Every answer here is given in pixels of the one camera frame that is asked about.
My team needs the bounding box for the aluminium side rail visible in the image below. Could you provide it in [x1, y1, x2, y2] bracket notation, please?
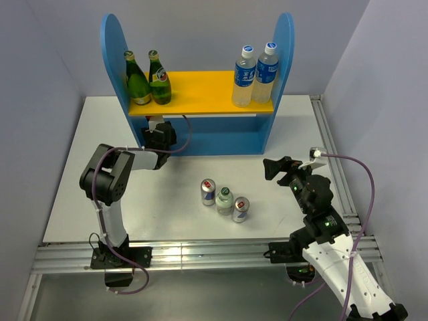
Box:
[310, 95, 362, 237]

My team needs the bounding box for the clear water bottle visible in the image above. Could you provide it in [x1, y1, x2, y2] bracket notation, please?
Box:
[251, 42, 279, 104]
[232, 45, 256, 107]

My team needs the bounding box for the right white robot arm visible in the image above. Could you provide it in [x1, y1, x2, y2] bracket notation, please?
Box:
[263, 152, 408, 320]

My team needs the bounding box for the left clear water bottle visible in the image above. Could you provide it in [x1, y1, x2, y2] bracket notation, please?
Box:
[232, 45, 256, 107]

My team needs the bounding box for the blue and yellow wooden shelf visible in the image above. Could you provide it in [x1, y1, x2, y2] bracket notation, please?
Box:
[100, 12, 295, 156]

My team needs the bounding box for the right clear water bottle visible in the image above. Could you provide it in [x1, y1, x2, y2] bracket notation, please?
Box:
[251, 42, 279, 104]

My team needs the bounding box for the green Perrier bottle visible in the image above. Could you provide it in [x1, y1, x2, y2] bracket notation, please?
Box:
[148, 49, 172, 105]
[124, 51, 151, 106]

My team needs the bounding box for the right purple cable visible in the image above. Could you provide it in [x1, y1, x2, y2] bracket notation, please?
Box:
[287, 152, 376, 321]

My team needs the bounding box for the aluminium front rail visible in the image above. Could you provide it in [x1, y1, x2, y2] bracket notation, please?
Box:
[18, 233, 384, 321]

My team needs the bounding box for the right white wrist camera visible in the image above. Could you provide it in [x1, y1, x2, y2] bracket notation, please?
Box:
[298, 147, 328, 170]

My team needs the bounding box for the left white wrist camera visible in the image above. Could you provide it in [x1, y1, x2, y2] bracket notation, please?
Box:
[146, 116, 165, 132]

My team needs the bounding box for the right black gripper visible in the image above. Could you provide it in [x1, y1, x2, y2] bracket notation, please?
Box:
[262, 154, 318, 213]

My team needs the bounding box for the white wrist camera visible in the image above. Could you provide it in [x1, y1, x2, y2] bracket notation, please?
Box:
[146, 116, 165, 132]
[298, 147, 328, 170]

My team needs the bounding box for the clear glass bottle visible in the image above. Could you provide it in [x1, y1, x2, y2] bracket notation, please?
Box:
[215, 187, 234, 216]

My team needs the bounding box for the red bull can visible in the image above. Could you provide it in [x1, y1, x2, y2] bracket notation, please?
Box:
[232, 197, 250, 223]
[201, 179, 216, 206]

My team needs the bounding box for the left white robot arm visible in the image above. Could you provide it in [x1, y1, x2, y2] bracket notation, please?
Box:
[79, 116, 177, 268]

